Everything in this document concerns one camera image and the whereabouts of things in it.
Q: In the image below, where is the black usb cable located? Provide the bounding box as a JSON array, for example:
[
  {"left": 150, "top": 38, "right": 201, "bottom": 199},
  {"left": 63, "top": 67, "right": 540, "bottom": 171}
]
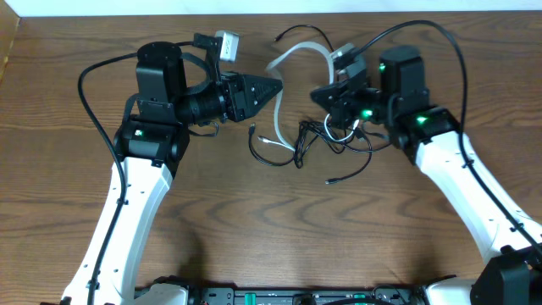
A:
[{"left": 247, "top": 24, "right": 393, "bottom": 186}]

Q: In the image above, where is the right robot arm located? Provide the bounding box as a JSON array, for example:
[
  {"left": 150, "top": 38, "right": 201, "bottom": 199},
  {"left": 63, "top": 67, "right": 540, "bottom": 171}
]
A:
[{"left": 311, "top": 44, "right": 541, "bottom": 304}]

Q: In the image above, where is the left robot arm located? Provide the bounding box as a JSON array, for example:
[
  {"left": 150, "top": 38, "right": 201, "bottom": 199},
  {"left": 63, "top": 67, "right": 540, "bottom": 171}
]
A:
[{"left": 61, "top": 34, "right": 283, "bottom": 305}]

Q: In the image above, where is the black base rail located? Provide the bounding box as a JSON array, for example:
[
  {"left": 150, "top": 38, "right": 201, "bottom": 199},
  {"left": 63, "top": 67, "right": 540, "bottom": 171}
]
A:
[{"left": 135, "top": 277, "right": 429, "bottom": 305}]

